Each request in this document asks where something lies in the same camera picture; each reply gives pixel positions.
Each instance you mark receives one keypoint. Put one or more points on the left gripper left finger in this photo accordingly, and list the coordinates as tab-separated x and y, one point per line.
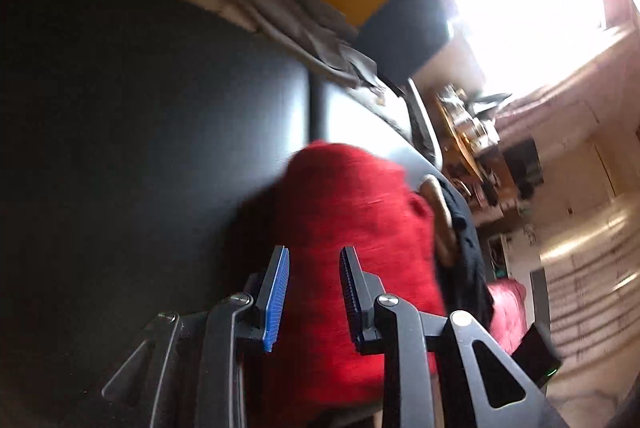
187	370

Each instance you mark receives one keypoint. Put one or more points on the white curved tube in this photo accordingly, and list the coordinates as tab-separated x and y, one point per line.
424	138

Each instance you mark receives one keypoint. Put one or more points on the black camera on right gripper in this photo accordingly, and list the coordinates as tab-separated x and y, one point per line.
537	356

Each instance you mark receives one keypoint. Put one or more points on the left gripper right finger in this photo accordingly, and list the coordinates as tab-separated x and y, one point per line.
437	364

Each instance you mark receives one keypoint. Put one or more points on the red knitted sweater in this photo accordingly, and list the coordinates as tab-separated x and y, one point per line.
334	196

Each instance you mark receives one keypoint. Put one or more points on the cluttered wooden desk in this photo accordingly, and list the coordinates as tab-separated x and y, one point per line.
497	181

